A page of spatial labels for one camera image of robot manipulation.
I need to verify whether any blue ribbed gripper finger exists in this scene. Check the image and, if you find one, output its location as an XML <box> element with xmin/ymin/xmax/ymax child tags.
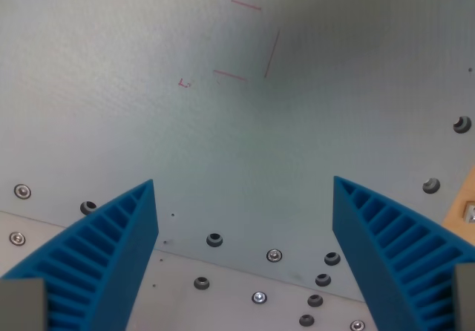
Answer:
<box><xmin>332</xmin><ymin>176</ymin><xmax>475</xmax><ymax>331</ymax></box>
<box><xmin>0</xmin><ymin>179</ymin><xmax>160</xmax><ymax>331</ymax></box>

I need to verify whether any light wooden board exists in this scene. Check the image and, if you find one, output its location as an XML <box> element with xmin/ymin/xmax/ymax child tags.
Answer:
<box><xmin>442</xmin><ymin>165</ymin><xmax>475</xmax><ymax>249</ymax></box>

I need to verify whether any aluminium base plate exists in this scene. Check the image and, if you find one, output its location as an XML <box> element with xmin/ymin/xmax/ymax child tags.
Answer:
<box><xmin>0</xmin><ymin>209</ymin><xmax>376</xmax><ymax>331</ymax></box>

